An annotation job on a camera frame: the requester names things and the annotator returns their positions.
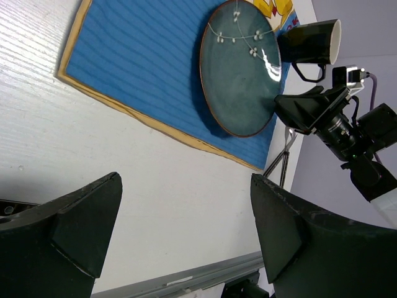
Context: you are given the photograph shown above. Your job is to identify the aluminium table frame rail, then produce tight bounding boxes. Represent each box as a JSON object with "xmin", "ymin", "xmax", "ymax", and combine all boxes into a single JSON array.
[{"xmin": 91, "ymin": 251, "xmax": 264, "ymax": 297}]

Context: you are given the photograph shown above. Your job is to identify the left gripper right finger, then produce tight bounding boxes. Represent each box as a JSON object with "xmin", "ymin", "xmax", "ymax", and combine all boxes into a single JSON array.
[{"xmin": 250, "ymin": 174, "xmax": 396, "ymax": 297}]

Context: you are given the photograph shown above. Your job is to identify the blue pikachu placemat cloth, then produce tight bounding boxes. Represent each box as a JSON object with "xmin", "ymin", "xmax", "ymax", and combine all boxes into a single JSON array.
[{"xmin": 58, "ymin": 0, "xmax": 298, "ymax": 170}]

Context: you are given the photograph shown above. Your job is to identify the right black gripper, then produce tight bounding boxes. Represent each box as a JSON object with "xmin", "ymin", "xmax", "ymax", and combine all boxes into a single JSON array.
[{"xmin": 275, "ymin": 85, "xmax": 396, "ymax": 202}]

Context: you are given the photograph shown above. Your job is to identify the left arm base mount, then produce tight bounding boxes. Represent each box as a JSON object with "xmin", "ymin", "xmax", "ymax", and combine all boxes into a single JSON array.
[{"xmin": 221, "ymin": 271, "xmax": 275, "ymax": 298}]

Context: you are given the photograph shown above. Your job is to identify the knife with black handle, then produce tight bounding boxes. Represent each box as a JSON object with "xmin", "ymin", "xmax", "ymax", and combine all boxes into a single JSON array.
[{"xmin": 263, "ymin": 150, "xmax": 285, "ymax": 178}]

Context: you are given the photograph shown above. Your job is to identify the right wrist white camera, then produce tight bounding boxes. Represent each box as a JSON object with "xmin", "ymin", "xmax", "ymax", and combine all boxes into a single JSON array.
[{"xmin": 332, "ymin": 65, "xmax": 368, "ymax": 95}]

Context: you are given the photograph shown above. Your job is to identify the spoon with black handle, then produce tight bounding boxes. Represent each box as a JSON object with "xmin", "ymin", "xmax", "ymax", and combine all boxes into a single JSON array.
[{"xmin": 280, "ymin": 127, "xmax": 297, "ymax": 188}]

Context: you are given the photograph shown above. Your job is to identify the teal ceramic plate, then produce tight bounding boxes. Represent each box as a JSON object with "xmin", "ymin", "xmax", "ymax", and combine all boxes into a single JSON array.
[{"xmin": 199, "ymin": 1, "xmax": 283, "ymax": 137}]

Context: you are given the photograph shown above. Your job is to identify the dark blue paper cup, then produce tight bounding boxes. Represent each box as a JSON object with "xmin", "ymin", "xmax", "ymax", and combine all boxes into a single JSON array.
[{"xmin": 277, "ymin": 19, "xmax": 342, "ymax": 83}]

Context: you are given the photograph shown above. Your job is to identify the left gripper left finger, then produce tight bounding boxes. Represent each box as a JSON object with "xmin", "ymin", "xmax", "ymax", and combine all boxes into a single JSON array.
[{"xmin": 1, "ymin": 172, "xmax": 123, "ymax": 297}]

